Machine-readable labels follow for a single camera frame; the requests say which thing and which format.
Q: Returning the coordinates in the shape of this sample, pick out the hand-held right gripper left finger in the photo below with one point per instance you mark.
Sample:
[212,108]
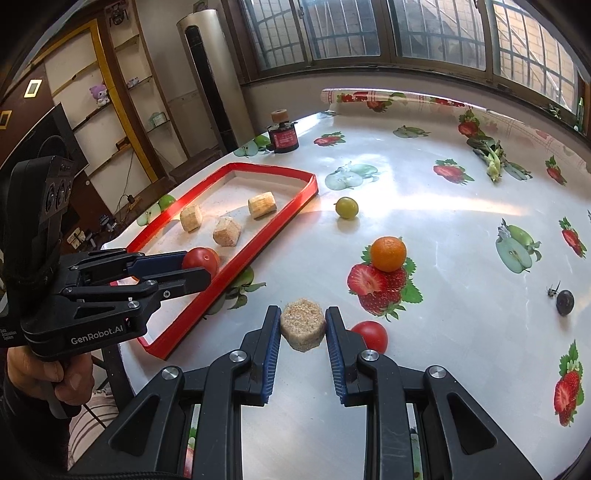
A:
[272,360]

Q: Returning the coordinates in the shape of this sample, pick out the dark red jar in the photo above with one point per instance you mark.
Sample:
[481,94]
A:
[282,136]

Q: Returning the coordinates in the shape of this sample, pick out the purple plush toy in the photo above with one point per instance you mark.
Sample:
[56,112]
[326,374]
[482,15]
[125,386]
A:
[99,95]

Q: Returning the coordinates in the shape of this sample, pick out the person's left hand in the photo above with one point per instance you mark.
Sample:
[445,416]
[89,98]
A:
[74,374]

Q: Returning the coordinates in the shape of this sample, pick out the striped cloth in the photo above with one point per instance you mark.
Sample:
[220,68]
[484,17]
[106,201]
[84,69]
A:
[92,424]

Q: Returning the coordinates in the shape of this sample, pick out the barred window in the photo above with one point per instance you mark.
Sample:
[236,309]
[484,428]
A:
[438,32]

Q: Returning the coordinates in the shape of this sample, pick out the red tomato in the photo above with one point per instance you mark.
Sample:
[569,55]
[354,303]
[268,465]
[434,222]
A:
[205,258]
[371,336]

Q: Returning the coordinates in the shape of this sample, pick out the white wall shelf unit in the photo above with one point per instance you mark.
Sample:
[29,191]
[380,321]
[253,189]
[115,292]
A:
[74,74]

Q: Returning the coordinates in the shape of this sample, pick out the green bottle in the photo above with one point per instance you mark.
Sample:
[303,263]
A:
[579,112]

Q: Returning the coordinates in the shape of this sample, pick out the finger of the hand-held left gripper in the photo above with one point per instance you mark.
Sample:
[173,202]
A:
[184,281]
[159,263]

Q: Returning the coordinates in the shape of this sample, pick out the yellow framed wall tile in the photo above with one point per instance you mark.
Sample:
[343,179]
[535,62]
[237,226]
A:
[33,89]

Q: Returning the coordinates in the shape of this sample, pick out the red rimmed tray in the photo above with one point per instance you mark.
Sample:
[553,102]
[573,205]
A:
[277,221]

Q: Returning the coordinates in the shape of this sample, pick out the green grape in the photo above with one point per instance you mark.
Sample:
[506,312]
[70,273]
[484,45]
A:
[347,206]

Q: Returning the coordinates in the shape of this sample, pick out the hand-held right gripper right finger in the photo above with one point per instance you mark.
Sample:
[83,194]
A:
[336,360]

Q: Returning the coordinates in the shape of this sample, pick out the small orange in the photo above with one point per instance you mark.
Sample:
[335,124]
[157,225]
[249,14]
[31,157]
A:
[388,254]

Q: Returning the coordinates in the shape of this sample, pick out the small windowsill plant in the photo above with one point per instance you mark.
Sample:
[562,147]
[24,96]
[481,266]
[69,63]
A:
[554,110]

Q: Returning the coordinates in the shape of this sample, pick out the beige cake cube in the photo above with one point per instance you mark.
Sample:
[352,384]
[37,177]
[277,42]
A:
[262,206]

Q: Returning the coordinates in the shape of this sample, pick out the small green stem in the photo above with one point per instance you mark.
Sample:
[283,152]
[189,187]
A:
[552,290]

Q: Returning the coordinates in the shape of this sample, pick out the dark wall ornament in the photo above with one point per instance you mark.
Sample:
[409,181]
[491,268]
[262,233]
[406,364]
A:
[117,13]

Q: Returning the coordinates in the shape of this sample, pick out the person's left forearm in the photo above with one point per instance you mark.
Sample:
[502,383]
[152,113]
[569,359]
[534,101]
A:
[32,438]

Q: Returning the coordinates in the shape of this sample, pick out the tower air conditioner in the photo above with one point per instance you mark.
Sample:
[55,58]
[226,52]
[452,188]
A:
[212,78]

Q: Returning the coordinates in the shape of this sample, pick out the green leafy vegetable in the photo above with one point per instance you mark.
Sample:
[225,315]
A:
[491,157]

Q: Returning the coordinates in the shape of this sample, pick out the black television screen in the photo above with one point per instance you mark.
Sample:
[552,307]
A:
[55,134]

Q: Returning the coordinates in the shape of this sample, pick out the pale green box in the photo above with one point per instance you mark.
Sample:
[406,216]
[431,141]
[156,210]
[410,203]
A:
[157,119]

